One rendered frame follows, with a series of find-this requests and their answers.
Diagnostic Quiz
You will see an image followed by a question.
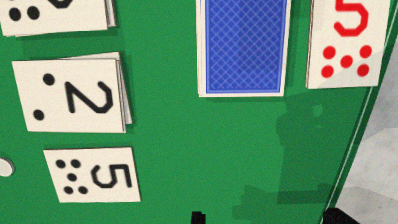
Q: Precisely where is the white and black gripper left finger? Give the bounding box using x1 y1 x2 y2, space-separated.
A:
191 212 206 224

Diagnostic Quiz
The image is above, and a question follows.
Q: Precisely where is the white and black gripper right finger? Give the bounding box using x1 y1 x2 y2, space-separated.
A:
323 208 360 224

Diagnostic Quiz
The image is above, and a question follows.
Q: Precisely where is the blue-backed playing card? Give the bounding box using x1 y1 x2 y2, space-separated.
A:
201 0 291 97

